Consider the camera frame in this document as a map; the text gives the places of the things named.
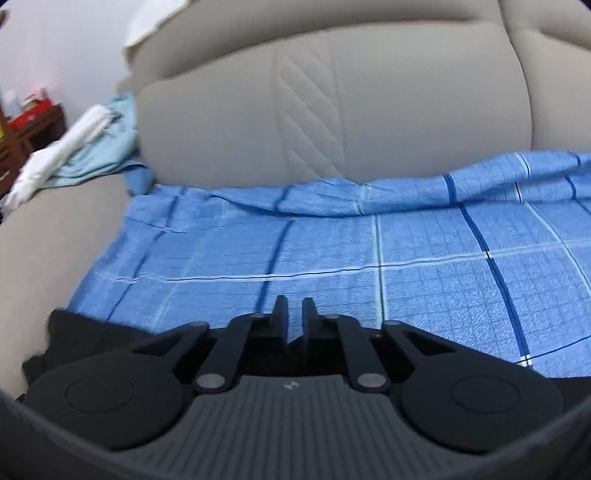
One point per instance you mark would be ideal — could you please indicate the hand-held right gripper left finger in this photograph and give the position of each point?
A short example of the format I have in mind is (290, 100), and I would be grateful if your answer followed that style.
(280, 315)

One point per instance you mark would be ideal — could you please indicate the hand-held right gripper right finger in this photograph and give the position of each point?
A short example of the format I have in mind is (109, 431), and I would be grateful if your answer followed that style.
(310, 318)

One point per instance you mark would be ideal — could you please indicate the black pants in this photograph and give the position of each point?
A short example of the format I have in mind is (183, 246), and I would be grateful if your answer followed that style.
(78, 337)

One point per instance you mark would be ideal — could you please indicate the blue checked blanket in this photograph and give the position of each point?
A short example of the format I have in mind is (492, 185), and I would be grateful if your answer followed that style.
(415, 258)

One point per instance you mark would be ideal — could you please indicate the beige sofa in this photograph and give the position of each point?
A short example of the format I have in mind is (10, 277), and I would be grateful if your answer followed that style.
(351, 92)

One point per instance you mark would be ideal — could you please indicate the light blue cloth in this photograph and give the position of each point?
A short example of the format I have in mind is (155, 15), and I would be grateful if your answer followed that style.
(99, 150)

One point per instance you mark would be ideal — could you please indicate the white cloth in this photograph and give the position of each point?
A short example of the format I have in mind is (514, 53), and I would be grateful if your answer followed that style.
(51, 154)

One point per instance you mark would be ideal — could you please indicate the dark wooden cabinet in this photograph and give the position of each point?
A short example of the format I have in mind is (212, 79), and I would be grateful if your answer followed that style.
(21, 141)

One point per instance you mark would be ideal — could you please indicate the red box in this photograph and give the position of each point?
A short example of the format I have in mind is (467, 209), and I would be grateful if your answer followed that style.
(28, 115)

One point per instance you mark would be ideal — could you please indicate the cream cloth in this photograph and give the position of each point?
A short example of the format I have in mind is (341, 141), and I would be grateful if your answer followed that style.
(150, 21)

